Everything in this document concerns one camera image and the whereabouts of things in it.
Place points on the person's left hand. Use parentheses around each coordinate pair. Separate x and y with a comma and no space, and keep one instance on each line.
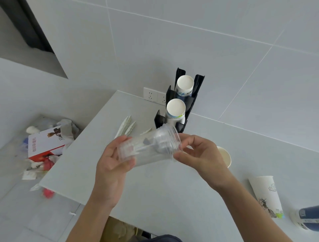
(107,179)

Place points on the person's right hand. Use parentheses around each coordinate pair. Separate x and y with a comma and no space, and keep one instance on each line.
(209,164)

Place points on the short white paper cup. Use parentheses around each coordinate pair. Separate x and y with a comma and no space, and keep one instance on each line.
(225,155)

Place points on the tall white printed paper cup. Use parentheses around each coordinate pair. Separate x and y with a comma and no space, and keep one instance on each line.
(264,192)

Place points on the stack of white printed cups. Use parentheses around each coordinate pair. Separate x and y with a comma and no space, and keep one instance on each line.
(175,107)

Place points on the black cup rack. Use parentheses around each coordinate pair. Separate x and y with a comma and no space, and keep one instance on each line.
(197,84)

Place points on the stack of blue paper cups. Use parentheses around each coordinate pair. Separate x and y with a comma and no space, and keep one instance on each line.
(185,83)

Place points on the large blue paper cup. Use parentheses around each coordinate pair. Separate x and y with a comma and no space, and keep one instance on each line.
(309,217)

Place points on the person's right forearm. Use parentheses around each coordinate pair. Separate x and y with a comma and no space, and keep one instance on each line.
(254,217)

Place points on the white table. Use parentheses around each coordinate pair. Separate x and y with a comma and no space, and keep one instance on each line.
(174,199)

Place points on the olive trousers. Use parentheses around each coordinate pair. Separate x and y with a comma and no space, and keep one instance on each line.
(117,230)

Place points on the white plastic tongs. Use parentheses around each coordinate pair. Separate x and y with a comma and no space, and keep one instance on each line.
(123,128)
(147,131)

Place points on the red plastic litter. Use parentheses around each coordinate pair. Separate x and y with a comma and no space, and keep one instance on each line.
(48,193)

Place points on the pile of white trash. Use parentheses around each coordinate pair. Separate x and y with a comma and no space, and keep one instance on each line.
(67,127)

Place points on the dark blue shirt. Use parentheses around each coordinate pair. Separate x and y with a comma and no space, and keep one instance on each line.
(167,238)

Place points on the white wall socket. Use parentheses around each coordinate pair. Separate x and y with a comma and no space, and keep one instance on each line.
(152,94)

